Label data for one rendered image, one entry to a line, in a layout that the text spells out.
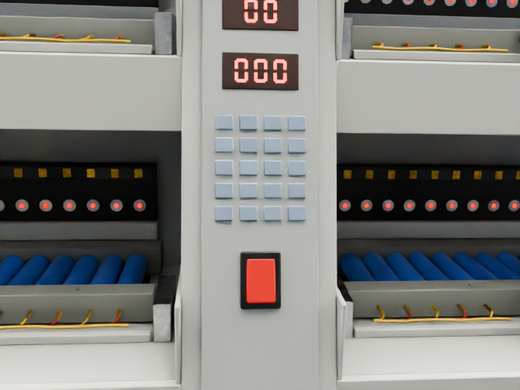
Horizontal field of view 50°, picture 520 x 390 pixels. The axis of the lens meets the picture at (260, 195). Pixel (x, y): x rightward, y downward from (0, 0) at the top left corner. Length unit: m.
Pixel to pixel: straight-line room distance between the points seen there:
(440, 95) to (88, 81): 0.22
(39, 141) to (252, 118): 0.28
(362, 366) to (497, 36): 0.27
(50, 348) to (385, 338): 0.23
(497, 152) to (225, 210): 0.35
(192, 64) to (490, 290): 0.27
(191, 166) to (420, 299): 0.20
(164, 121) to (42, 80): 0.08
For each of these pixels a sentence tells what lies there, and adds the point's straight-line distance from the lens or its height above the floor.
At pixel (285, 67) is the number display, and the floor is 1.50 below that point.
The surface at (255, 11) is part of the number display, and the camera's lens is 0.35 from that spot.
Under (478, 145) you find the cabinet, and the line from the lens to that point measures 0.60.
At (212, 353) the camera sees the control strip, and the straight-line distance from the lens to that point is 0.34.
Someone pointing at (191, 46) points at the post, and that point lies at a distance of 0.35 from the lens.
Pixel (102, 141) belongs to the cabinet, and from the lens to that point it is 0.55.
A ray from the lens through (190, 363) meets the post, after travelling 0.35.
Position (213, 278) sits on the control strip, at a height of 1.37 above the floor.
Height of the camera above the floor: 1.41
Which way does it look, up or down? 1 degrees up
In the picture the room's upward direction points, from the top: straight up
